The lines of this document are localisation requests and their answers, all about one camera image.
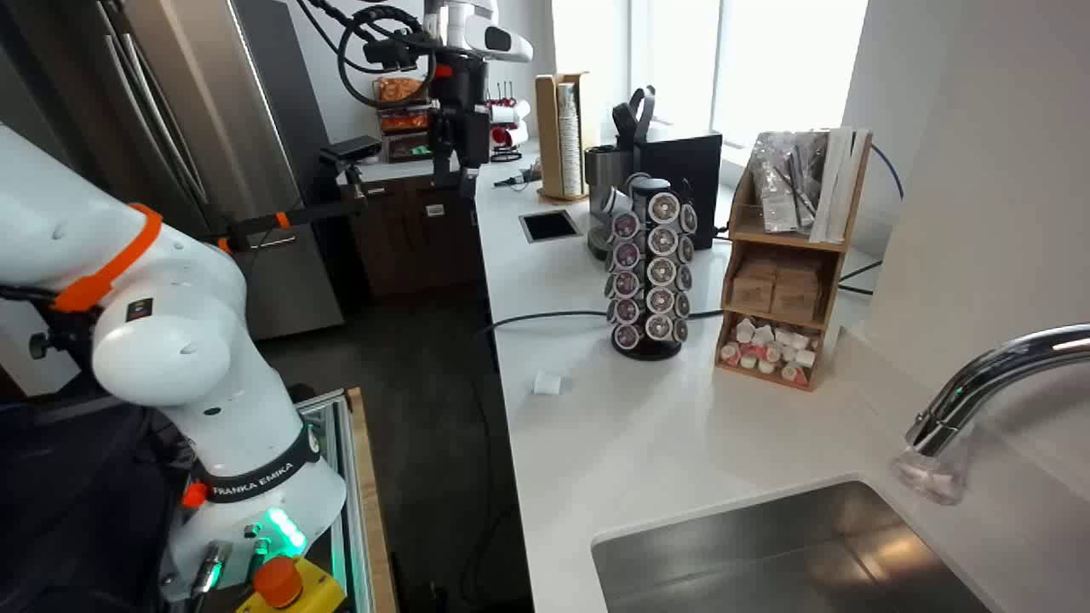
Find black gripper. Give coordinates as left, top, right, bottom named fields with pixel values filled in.
left=425, top=43, right=493, bottom=177

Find black k-cup carousel holder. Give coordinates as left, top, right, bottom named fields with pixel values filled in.
left=599, top=169, right=702, bottom=364

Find wooden paper cup dispenser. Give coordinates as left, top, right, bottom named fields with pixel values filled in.
left=530, top=66, right=594, bottom=205

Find red and white appliance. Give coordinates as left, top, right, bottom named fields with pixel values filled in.
left=486, top=94, right=534, bottom=164

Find snack rack with orange bags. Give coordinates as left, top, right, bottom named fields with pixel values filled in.
left=372, top=71, right=443, bottom=164

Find black device on cabinet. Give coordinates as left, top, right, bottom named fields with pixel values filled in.
left=317, top=132, right=384, bottom=174

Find dark wood cabinet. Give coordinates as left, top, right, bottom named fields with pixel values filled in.
left=345, top=165, right=483, bottom=301

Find black bar with orange clips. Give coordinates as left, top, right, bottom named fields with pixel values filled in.
left=216, top=197, right=369, bottom=254

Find stainless steel refrigerator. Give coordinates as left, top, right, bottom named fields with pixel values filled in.
left=96, top=0, right=350, bottom=343

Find black coffee machine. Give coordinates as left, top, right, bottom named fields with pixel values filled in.
left=610, top=86, right=727, bottom=254

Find silver foil bags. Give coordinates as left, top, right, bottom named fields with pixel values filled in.
left=746, top=130, right=833, bottom=237

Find wooden condiment organizer shelf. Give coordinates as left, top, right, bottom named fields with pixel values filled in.
left=713, top=127, right=876, bottom=392

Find brown sugar packets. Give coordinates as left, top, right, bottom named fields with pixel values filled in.
left=727, top=248, right=829, bottom=328

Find wood framed glass cart panel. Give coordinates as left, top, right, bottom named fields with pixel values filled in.
left=286, top=385, right=403, bottom=613

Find white creamer cups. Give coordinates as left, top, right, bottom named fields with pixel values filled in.
left=719, top=316, right=821, bottom=388

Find yellow red emergency stop button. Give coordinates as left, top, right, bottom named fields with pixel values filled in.
left=236, top=552, right=350, bottom=613

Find stainless steel sink basin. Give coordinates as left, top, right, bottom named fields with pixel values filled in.
left=588, top=477, right=997, bottom=613

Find chrome sink faucet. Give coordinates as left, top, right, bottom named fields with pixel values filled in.
left=898, top=321, right=1090, bottom=502

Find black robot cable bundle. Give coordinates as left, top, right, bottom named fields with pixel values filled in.
left=298, top=0, right=443, bottom=111

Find black power cable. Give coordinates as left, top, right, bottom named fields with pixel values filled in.
left=486, top=301, right=730, bottom=338

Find thin black wall cable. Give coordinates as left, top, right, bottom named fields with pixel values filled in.
left=838, top=140, right=911, bottom=299

